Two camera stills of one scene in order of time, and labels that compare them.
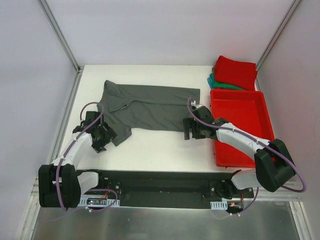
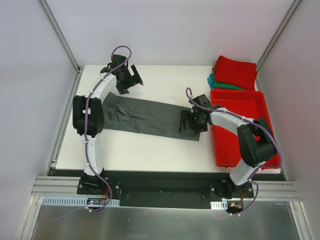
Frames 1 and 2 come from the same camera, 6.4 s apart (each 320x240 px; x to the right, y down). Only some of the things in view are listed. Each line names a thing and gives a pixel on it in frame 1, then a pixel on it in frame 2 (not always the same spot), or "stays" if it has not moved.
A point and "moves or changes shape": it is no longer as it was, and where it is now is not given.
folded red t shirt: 240,74 stays
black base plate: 168,189 stays
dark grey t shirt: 127,107 moves or changes shape
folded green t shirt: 221,85 stays
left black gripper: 105,138 → 130,81
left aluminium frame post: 61,36 stays
